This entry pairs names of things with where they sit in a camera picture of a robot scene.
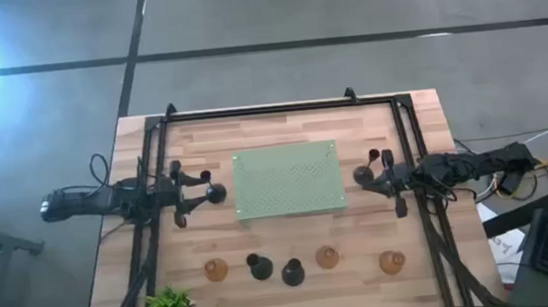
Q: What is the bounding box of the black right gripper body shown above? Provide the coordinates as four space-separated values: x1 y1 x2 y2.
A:
382 146 423 220

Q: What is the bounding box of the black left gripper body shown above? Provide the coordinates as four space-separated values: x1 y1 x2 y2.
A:
153 159 188 230

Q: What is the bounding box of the short black metal candlestick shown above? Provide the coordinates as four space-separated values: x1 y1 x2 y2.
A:
351 148 384 188
199 167 229 206

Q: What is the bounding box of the amber wide-cup glass candle holder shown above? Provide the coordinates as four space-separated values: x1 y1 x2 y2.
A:
202 256 231 284

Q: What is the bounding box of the amber twisted glass candle holder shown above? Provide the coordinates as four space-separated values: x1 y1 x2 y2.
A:
378 249 408 277

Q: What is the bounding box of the amber bell-shaped glass candle holder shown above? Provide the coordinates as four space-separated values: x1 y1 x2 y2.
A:
313 245 342 271

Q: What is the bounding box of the tall black metal candlestick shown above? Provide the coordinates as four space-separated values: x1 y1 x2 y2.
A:
245 251 276 283
279 256 307 289

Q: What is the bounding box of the green perforated metal tray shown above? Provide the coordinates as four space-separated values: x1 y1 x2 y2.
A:
229 139 350 227

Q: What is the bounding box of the black power adapter box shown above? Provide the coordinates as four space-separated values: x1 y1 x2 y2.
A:
496 171 522 198

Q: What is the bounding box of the white printed paper sheet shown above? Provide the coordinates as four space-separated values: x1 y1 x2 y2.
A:
476 199 530 288

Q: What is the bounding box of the black floor stand leg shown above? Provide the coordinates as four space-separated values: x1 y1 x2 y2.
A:
0 228 46 258

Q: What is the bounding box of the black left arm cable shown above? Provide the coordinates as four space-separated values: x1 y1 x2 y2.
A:
87 152 112 189

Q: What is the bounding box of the thin black floor cable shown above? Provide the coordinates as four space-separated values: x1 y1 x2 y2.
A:
454 127 548 145

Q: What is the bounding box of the black aluminium rig frame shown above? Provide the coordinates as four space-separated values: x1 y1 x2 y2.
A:
73 74 510 307

